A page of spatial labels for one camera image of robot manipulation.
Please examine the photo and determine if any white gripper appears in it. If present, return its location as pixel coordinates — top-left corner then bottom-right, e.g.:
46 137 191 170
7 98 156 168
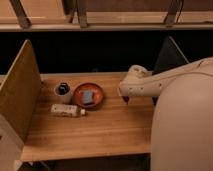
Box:
118 77 140 97

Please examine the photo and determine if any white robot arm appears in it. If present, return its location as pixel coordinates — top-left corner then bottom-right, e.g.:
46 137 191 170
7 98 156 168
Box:
118 57 213 171

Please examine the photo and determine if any white ceramic cup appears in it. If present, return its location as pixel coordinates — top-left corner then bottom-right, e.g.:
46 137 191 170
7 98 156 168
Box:
54 82 72 104

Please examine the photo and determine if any blue sponge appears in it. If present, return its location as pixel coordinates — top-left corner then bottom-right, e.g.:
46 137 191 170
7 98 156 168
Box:
82 90 94 105

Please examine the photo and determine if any right dark side panel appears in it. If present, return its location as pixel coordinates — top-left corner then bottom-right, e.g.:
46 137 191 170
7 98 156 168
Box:
152 36 189 75

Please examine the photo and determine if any white plastic bottle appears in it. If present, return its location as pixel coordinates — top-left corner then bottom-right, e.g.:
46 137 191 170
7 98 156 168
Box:
51 104 86 117

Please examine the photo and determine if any left wooden side panel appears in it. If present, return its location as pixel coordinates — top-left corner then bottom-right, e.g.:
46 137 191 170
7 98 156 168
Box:
0 39 43 171

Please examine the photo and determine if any wooden shelf rail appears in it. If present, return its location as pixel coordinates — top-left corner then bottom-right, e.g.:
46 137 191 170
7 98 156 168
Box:
0 0 213 32

